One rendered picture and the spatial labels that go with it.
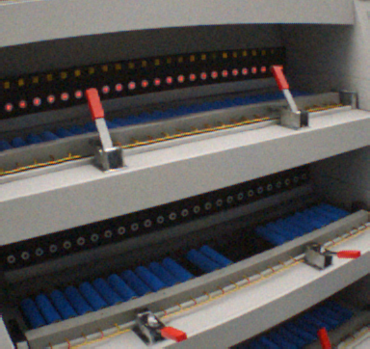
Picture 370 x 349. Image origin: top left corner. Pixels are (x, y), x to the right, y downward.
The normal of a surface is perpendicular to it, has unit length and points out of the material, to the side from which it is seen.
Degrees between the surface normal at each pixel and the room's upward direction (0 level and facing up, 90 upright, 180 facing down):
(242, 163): 108
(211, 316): 18
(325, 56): 90
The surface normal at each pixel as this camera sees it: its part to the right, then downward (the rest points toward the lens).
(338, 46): -0.85, 0.20
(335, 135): 0.53, 0.23
